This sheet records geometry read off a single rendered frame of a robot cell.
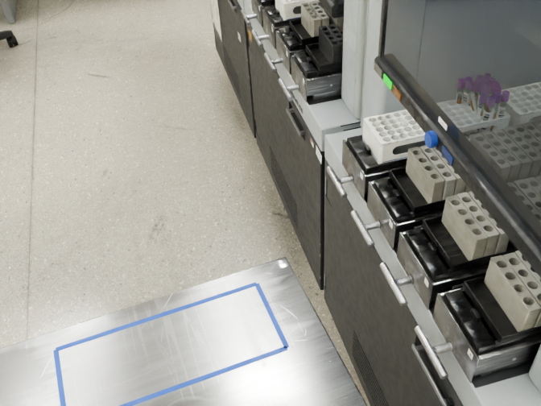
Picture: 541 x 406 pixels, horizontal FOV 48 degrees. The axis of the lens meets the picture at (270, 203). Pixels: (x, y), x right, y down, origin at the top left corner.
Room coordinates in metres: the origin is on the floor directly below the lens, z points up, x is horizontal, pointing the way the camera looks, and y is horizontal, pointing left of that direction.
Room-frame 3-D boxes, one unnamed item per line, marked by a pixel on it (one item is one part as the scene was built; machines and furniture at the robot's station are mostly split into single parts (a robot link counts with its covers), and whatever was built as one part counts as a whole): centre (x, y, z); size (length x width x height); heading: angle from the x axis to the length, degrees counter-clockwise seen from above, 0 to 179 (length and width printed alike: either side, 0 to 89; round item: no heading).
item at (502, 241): (0.75, -0.38, 0.85); 0.12 x 0.02 x 0.06; 12
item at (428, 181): (0.89, -0.30, 0.85); 0.12 x 0.02 x 0.06; 13
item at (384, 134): (1.06, -0.37, 0.83); 0.30 x 0.10 x 0.06; 102
